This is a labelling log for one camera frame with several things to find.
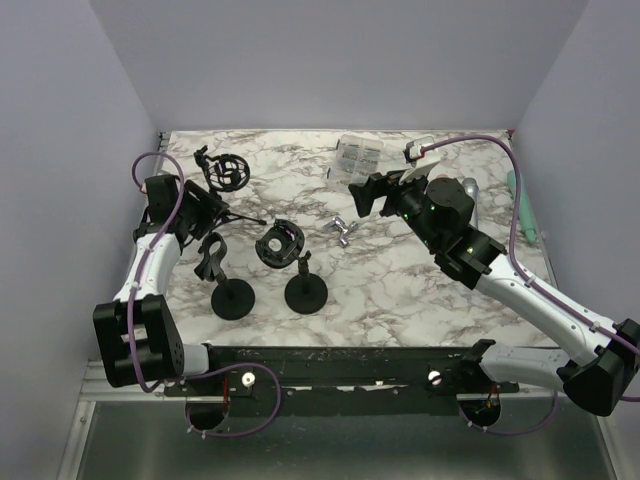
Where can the mint green microphone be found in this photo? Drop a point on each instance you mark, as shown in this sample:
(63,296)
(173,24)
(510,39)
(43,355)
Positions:
(525,213)

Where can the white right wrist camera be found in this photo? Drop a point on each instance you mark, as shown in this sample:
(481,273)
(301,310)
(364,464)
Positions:
(421,158)

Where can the grey mesh microphone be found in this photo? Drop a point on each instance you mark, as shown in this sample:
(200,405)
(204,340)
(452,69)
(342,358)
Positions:
(472,189)

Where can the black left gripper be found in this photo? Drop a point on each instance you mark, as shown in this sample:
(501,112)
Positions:
(209,206)

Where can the black tripod microphone stand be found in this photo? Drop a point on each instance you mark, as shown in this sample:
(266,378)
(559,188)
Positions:
(225,173)

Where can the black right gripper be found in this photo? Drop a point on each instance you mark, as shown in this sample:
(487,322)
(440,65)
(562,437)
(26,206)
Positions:
(379,184)

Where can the clear plastic screw box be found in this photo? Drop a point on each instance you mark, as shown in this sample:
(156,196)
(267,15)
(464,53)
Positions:
(355,160)

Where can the black clip round base stand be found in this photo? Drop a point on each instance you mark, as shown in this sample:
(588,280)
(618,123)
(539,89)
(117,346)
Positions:
(232,298)

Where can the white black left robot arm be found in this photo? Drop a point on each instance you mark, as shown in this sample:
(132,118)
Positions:
(135,331)

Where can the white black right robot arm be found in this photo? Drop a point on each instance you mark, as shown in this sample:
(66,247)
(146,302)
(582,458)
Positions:
(595,359)

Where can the silver metal bracket part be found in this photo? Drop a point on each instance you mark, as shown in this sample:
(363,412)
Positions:
(344,229)

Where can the black front mounting rail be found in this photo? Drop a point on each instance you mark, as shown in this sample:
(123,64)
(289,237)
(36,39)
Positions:
(335,381)

